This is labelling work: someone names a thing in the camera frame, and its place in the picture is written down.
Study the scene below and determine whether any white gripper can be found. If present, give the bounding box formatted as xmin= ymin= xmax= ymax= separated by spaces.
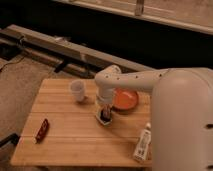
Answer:
xmin=96 ymin=95 xmax=113 ymax=114

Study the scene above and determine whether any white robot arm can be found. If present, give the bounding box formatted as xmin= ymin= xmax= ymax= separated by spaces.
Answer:
xmin=95 ymin=65 xmax=213 ymax=171

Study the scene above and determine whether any white sponge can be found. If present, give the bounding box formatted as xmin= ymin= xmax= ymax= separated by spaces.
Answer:
xmin=95 ymin=109 xmax=112 ymax=125

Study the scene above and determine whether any orange bowl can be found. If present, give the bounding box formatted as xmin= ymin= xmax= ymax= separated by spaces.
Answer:
xmin=113 ymin=88 xmax=139 ymax=110

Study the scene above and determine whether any white plastic cup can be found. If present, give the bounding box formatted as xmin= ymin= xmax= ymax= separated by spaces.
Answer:
xmin=69 ymin=79 xmax=86 ymax=102

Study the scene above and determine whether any wooden board table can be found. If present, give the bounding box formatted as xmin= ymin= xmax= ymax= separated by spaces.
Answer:
xmin=11 ymin=79 xmax=151 ymax=167

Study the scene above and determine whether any white small bottle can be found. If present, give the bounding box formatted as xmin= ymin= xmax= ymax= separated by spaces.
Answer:
xmin=133 ymin=123 xmax=151 ymax=161

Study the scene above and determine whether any long metal rail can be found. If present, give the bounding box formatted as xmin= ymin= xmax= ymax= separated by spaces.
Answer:
xmin=0 ymin=25 xmax=152 ymax=71

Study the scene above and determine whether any black cable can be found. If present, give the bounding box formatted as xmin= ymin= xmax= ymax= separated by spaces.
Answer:
xmin=0 ymin=54 xmax=26 ymax=73

